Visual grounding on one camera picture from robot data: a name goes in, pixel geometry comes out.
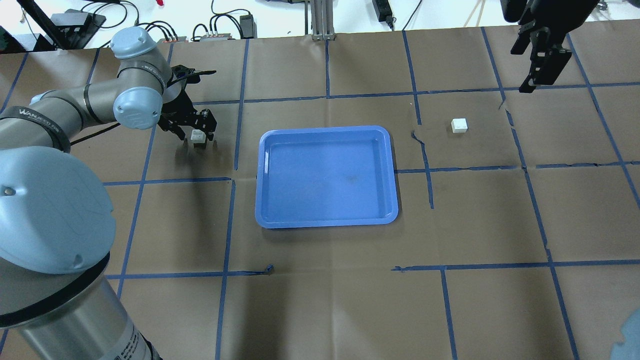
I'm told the black box top left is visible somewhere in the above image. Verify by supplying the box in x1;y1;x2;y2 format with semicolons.
51;9;106;43

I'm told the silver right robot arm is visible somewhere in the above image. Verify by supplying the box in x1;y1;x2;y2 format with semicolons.
500;0;599;94

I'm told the white block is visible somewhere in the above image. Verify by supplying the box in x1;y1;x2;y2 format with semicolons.
450;118;469;133
190;129;208;148

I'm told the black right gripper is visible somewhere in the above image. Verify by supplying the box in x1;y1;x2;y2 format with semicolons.
510;22;572;94

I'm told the black power adapter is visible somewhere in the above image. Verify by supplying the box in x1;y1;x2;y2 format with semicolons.
238;14;258;39

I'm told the black power strip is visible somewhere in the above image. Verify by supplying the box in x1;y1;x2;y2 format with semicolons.
372;0;394;23

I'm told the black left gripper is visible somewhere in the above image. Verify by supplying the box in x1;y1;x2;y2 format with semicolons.
158;64;217;142

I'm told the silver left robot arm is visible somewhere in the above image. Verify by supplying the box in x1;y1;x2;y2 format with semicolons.
0;27;217;360

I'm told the aluminium profile post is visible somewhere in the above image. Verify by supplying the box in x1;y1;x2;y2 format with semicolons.
308;0;336;42

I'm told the blue plastic tray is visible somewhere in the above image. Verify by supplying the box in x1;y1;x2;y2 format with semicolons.
254;125;399;229

